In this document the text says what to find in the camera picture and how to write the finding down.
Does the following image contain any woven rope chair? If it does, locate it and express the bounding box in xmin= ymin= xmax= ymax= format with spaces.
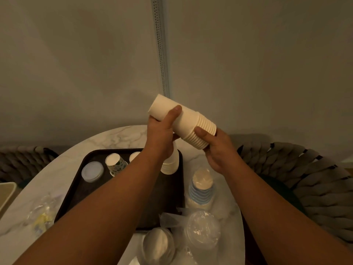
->
xmin=237 ymin=142 xmax=353 ymax=244
xmin=0 ymin=146 xmax=59 ymax=185

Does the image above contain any stack of white lids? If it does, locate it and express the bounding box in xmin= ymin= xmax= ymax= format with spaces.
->
xmin=140 ymin=227 xmax=176 ymax=265

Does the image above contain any stack of white paper cups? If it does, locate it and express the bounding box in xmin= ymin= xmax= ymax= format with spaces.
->
xmin=148 ymin=94 xmax=217 ymax=150

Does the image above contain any person's right hand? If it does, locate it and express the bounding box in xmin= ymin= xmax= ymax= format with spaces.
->
xmin=194 ymin=126 xmax=243 ymax=175

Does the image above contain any person's left hand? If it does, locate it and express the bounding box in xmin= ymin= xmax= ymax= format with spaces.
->
xmin=144 ymin=105 xmax=182 ymax=160

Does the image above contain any metal wall strip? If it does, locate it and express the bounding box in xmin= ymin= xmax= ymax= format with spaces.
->
xmin=151 ymin=0 xmax=170 ymax=97

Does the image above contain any stack of blue striped cups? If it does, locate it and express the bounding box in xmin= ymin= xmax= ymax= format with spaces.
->
xmin=185 ymin=167 xmax=217 ymax=211

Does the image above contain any short stack of white cups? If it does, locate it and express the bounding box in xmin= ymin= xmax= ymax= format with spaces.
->
xmin=161 ymin=141 xmax=180 ymax=175

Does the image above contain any crumpled clear plastic wrapper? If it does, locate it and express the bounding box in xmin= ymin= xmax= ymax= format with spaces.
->
xmin=24 ymin=194 xmax=60 ymax=236

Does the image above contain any person's right forearm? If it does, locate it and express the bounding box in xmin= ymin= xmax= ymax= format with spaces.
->
xmin=224 ymin=160 xmax=353 ymax=265

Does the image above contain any patterned paper cup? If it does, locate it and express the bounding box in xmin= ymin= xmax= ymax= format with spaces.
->
xmin=105 ymin=153 xmax=128 ymax=177

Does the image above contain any person's left forearm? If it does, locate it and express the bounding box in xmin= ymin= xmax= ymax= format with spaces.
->
xmin=13 ymin=146 xmax=169 ymax=265

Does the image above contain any beige bin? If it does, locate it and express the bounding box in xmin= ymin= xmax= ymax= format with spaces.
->
xmin=0 ymin=182 xmax=17 ymax=213

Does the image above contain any translucent plastic lid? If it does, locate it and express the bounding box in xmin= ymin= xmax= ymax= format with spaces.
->
xmin=81 ymin=161 xmax=104 ymax=183

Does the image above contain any dark brown serving tray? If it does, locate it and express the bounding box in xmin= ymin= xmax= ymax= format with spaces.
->
xmin=54 ymin=148 xmax=185 ymax=231

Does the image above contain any bag of clear plastic lids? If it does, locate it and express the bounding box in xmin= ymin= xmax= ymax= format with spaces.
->
xmin=159 ymin=207 xmax=224 ymax=265

